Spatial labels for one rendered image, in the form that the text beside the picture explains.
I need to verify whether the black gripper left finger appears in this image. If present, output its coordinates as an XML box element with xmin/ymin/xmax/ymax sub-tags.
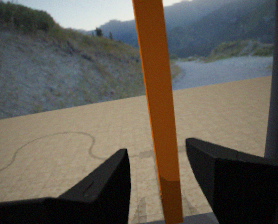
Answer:
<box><xmin>0</xmin><ymin>148</ymin><xmax>131</xmax><ymax>224</ymax></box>

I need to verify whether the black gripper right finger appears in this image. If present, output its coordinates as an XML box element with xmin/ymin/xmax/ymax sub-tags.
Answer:
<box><xmin>186</xmin><ymin>138</ymin><xmax>278</xmax><ymax>224</ymax></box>

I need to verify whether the orange handle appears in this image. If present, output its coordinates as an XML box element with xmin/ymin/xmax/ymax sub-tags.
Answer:
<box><xmin>132</xmin><ymin>0</ymin><xmax>183</xmax><ymax>224</ymax></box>

